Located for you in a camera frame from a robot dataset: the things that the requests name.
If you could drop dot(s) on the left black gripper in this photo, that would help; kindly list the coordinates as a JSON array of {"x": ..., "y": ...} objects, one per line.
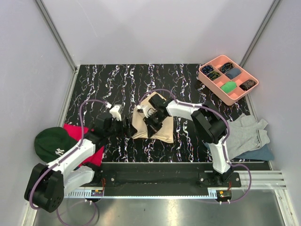
[{"x": 131, "y": 130}]

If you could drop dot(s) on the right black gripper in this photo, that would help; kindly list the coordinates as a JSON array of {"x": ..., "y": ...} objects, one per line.
[{"x": 152, "y": 128}]

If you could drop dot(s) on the beige cloth napkin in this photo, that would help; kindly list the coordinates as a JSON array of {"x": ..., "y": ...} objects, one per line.
[{"x": 165, "y": 134}]

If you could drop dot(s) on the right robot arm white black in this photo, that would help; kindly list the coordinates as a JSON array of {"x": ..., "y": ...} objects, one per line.
[{"x": 208, "y": 121}]

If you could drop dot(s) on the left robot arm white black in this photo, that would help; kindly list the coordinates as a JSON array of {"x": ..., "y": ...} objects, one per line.
[{"x": 48, "y": 184}]

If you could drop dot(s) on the red folded cloth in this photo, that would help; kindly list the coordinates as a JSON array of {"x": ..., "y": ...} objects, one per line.
[{"x": 75, "y": 132}]

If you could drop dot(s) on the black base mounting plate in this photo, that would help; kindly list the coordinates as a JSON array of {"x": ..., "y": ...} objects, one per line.
[{"x": 202, "y": 174}]

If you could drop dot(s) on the blue patterned rolled sock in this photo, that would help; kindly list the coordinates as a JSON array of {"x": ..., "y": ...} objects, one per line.
[{"x": 207, "y": 69}]

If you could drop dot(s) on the yellow patterned rolled sock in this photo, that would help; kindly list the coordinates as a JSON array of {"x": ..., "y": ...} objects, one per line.
[{"x": 213, "y": 75}]

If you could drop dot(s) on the dark green baseball cap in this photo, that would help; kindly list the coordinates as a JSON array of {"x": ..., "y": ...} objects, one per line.
[{"x": 52, "y": 143}]

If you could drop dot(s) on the pink divided tray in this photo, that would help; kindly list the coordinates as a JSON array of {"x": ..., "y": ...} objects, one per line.
[{"x": 215, "y": 86}]

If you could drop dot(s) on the green rolled sock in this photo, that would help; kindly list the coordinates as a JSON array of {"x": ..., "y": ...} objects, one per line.
[{"x": 228, "y": 87}]

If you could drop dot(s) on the grey t-shirt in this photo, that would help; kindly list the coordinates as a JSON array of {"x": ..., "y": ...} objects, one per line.
[{"x": 246, "y": 134}]

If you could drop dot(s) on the dark multicolour rolled sock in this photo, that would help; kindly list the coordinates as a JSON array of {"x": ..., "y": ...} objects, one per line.
[{"x": 226, "y": 67}]

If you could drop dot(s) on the grey-blue rolled sock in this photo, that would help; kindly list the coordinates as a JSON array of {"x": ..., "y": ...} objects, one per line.
[{"x": 233, "y": 73}]

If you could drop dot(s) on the dark brown rolled sock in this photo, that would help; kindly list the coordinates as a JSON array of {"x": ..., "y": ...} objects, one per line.
[{"x": 248, "y": 84}]

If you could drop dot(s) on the blue folded cloth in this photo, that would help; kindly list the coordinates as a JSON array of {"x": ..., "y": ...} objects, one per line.
[{"x": 258, "y": 154}]

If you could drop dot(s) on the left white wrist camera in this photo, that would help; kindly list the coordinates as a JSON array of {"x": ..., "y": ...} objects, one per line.
[{"x": 115, "y": 111}]

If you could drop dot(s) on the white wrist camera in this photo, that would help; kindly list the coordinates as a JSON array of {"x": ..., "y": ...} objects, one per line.
[
  {"x": 145, "y": 109},
  {"x": 115, "y": 111}
]

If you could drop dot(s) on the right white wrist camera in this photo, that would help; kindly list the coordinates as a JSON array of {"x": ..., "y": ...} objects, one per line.
[{"x": 145, "y": 109}]

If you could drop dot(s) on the aluminium frame rail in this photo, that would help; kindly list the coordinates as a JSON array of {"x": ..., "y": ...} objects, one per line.
[{"x": 51, "y": 26}]

